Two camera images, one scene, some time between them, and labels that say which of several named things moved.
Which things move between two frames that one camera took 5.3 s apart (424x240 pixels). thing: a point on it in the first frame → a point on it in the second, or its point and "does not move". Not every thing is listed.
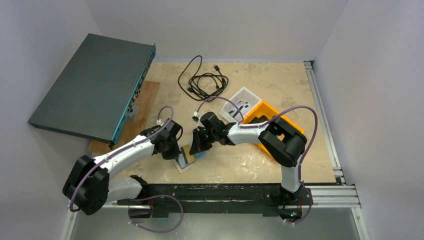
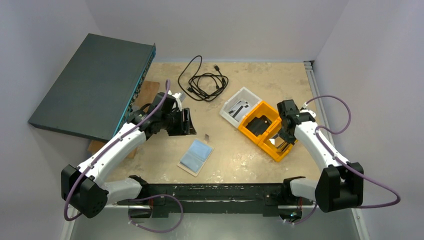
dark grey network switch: x=92 y=96 does not move
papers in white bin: x=242 y=105 does not move
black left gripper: x=171 y=149 → x=180 y=122
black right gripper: x=199 y=140 → x=284 y=131
